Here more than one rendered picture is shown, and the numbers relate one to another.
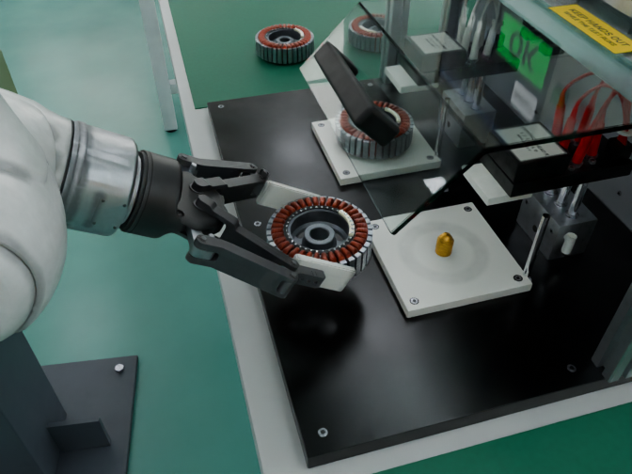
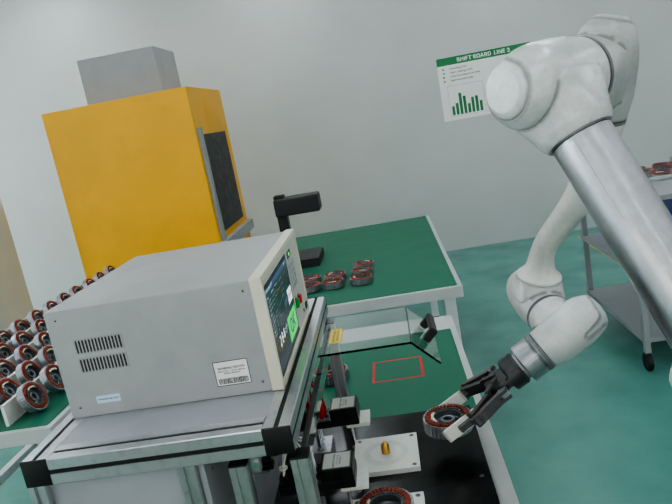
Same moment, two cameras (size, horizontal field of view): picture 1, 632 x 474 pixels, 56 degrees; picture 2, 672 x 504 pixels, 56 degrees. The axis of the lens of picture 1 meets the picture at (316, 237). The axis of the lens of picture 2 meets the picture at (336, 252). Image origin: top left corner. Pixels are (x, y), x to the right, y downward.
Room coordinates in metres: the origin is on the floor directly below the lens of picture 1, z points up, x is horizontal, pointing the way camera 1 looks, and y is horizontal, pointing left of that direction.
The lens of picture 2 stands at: (1.75, 0.31, 1.55)
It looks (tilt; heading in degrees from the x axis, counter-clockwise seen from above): 12 degrees down; 201
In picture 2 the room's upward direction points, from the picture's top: 11 degrees counter-clockwise
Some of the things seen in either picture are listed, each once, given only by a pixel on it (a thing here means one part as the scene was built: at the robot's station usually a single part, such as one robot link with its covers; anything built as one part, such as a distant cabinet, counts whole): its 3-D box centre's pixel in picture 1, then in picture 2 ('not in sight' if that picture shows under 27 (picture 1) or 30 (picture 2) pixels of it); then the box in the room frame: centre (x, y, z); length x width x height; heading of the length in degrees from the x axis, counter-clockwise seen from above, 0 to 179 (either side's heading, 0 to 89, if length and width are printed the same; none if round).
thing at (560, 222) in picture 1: (554, 219); (323, 454); (0.54, -0.29, 0.80); 0.07 x 0.05 x 0.06; 16
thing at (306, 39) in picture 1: (284, 43); not in sight; (1.09, 0.06, 0.77); 0.11 x 0.11 x 0.04
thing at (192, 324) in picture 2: not in sight; (197, 311); (0.69, -0.43, 1.22); 0.44 x 0.39 x 0.20; 16
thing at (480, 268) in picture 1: (442, 254); (386, 454); (0.50, -0.15, 0.78); 0.15 x 0.15 x 0.01; 16
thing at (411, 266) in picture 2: not in sight; (358, 316); (-1.61, -0.95, 0.37); 1.85 x 1.10 x 0.75; 16
